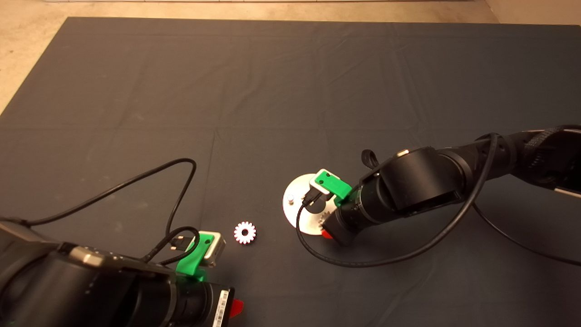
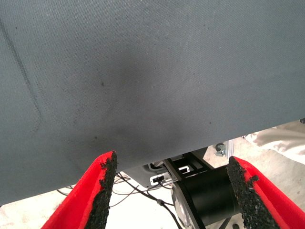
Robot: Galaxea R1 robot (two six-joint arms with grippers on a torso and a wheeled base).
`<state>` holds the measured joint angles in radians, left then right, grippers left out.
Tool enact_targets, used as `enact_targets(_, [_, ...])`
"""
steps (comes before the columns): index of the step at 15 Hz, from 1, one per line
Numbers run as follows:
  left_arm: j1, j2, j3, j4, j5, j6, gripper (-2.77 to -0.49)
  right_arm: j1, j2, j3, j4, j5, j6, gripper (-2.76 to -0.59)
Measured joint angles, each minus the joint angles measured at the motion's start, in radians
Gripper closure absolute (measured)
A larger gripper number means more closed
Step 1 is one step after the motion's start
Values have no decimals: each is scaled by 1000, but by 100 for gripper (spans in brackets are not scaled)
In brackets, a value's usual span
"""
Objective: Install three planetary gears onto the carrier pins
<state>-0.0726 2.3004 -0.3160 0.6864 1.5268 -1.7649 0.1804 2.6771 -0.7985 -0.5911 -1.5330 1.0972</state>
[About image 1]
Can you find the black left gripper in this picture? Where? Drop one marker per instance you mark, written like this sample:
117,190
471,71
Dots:
218,304

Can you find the dark grey table cloth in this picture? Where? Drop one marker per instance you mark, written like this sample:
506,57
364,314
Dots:
290,91

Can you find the round metal carrier plate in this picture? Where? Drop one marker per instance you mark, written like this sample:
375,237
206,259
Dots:
289,213

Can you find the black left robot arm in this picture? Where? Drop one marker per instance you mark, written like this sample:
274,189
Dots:
68,290

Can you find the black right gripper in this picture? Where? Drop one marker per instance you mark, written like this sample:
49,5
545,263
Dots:
342,227

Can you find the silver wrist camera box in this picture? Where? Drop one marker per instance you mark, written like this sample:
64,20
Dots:
215,250
315,186

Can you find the green left camera mount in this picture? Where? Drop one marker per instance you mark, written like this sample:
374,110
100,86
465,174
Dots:
190,261

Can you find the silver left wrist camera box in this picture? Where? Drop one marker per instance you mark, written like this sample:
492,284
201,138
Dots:
215,250

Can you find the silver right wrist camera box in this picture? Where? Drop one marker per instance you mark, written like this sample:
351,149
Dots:
315,186

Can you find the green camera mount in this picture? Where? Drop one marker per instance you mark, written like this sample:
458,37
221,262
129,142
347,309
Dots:
336,185
190,261

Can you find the green right camera mount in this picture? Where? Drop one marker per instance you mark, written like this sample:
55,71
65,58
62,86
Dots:
336,185

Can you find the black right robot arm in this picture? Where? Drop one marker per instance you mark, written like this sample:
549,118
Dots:
422,181

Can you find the white shiny small gear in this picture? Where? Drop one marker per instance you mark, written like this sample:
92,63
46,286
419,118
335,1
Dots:
239,233

